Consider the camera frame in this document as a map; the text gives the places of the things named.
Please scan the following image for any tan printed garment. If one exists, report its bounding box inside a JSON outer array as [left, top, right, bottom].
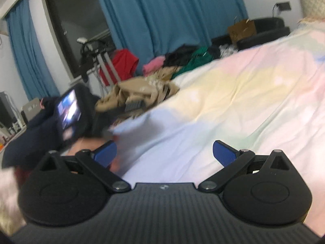
[[95, 66, 180, 117]]

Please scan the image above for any metal clothes rack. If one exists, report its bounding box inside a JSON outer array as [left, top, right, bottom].
[[77, 37, 121, 96]]

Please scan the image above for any dark navy garment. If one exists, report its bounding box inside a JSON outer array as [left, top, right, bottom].
[[2, 96, 62, 170]]

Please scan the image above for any blue curtain left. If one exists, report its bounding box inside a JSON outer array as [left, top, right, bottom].
[[5, 0, 60, 100]]

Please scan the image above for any blue curtain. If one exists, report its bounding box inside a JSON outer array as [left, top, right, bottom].
[[5, 0, 60, 100], [99, 0, 248, 75]]

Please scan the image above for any red garment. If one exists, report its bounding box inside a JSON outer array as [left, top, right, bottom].
[[99, 49, 139, 86]]

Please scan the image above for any pastel rainbow bed sheet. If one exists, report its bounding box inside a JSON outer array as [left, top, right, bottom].
[[114, 22, 324, 235]]

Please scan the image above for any pink garment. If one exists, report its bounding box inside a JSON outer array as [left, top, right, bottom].
[[142, 56, 165, 76]]

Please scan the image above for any dark window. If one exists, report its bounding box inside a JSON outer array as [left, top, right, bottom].
[[45, 0, 116, 78]]

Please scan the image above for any green garment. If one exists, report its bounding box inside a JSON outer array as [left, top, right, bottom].
[[171, 46, 220, 79]]

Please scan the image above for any black garment pile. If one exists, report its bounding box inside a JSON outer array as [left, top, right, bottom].
[[163, 45, 199, 67]]

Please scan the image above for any blue curtain centre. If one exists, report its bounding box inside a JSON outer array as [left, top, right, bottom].
[[99, 0, 248, 75]]

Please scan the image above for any brown paper bag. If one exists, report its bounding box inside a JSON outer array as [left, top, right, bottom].
[[227, 19, 257, 45]]

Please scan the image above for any black armchair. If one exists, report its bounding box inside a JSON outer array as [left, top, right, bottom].
[[211, 17, 290, 51]]

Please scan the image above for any wall power socket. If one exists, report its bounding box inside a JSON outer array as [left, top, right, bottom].
[[274, 1, 291, 12]]

